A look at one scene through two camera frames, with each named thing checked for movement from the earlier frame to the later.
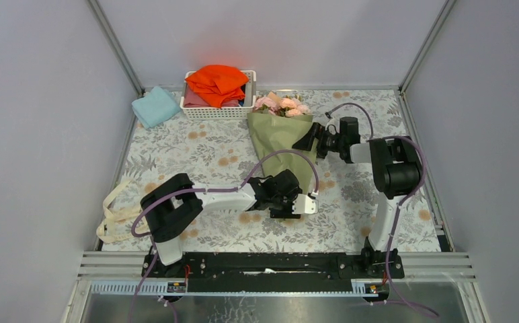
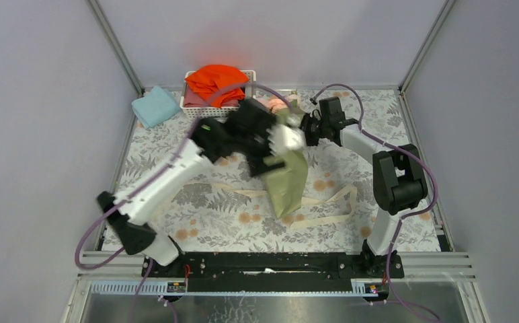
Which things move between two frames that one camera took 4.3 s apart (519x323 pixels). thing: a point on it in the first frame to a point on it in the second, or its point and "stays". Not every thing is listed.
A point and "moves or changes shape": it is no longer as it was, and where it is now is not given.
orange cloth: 217,84 stays
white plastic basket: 243,112 stays
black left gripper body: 284,212 to 267,162
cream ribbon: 119,223 moves or changes shape
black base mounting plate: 274,272 stays
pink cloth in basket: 192,99 stays
